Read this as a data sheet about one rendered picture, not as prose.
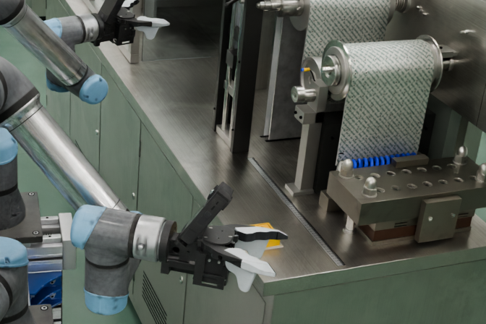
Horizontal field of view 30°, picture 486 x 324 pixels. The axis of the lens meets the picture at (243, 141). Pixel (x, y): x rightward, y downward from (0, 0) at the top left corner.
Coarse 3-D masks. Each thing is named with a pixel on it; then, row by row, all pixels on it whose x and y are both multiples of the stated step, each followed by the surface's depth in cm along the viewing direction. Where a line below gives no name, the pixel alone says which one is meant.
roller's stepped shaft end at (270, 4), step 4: (264, 0) 232; (268, 0) 232; (272, 0) 232; (276, 0) 233; (256, 4) 232; (260, 4) 231; (264, 4) 232; (268, 4) 232; (272, 4) 232; (276, 4) 232; (280, 4) 233; (260, 8) 232; (264, 8) 232; (268, 8) 232; (272, 8) 232; (276, 8) 233; (280, 8) 233
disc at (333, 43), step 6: (330, 42) 221; (336, 42) 218; (342, 48) 215; (324, 54) 224; (348, 54) 213; (348, 60) 213; (348, 66) 213; (348, 72) 214; (348, 78) 214; (348, 84) 214; (342, 90) 217; (348, 90) 215; (330, 96) 223; (336, 96) 220; (342, 96) 217
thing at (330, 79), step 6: (324, 60) 220; (330, 60) 217; (336, 60) 216; (324, 66) 220; (330, 66) 217; (336, 66) 215; (330, 72) 218; (336, 72) 215; (324, 78) 221; (330, 78) 218; (336, 78) 216; (330, 84) 218; (336, 84) 218
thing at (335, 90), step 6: (426, 42) 227; (330, 48) 220; (336, 48) 217; (432, 48) 225; (330, 54) 220; (336, 54) 217; (342, 54) 215; (432, 54) 224; (342, 60) 215; (342, 66) 215; (342, 72) 215; (342, 78) 216; (432, 78) 225; (342, 84) 216; (330, 90) 222; (336, 90) 219
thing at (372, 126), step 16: (368, 96) 219; (384, 96) 221; (400, 96) 223; (416, 96) 224; (352, 112) 219; (368, 112) 221; (384, 112) 223; (400, 112) 225; (416, 112) 227; (352, 128) 221; (368, 128) 223; (384, 128) 225; (400, 128) 227; (416, 128) 229; (352, 144) 224; (368, 144) 225; (384, 144) 227; (400, 144) 229; (416, 144) 232; (336, 160) 224
